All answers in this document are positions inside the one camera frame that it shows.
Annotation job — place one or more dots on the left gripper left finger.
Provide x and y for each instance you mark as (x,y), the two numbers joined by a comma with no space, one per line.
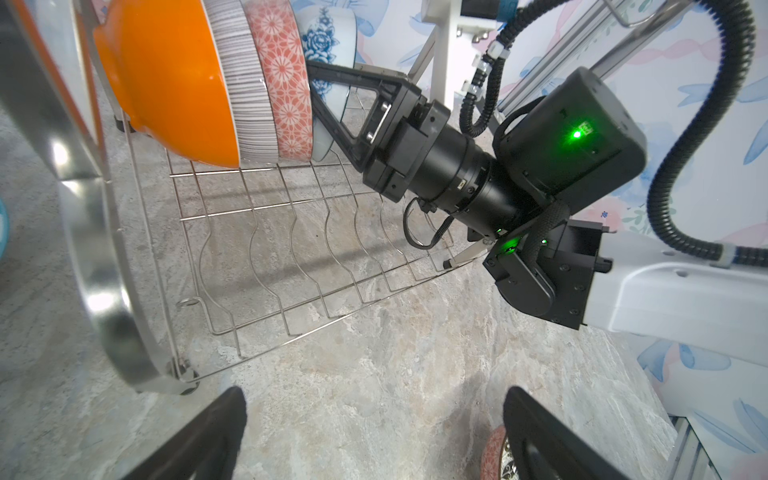
(206,448)

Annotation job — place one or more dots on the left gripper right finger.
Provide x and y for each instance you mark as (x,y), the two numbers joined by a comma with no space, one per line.
(542,447)

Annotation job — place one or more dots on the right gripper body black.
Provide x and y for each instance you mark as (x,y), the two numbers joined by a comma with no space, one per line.
(405,126)

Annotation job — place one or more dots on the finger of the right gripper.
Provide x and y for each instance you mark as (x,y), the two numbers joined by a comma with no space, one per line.
(394,101)

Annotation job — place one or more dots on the black white floral bowl front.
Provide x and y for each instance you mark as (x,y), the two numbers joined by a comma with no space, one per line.
(491,464)

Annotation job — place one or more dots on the black white floral bowl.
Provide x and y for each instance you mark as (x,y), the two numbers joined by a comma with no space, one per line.
(491,464)
(277,39)

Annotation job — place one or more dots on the stainless steel dish rack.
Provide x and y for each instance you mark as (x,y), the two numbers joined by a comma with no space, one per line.
(186,270)

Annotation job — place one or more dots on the white bowl orange outside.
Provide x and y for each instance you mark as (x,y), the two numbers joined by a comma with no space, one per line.
(162,66)

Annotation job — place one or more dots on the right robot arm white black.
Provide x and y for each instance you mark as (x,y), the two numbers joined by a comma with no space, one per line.
(567,150)

